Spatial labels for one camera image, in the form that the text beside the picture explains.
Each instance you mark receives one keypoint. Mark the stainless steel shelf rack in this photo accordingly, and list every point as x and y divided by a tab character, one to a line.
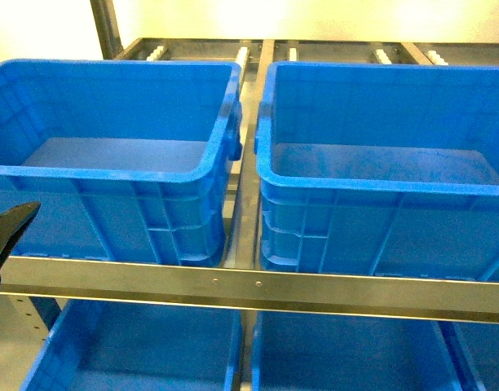
85	28

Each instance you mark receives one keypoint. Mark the blue plastic crate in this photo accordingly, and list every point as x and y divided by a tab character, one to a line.
129	160
381	170

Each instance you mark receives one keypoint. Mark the far lower right blue crate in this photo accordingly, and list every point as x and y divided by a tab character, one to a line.
474	349

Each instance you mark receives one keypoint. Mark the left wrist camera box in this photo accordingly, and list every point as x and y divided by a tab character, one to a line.
13	224

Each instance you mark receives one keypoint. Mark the lower left blue crate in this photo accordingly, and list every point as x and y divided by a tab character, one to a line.
102	345

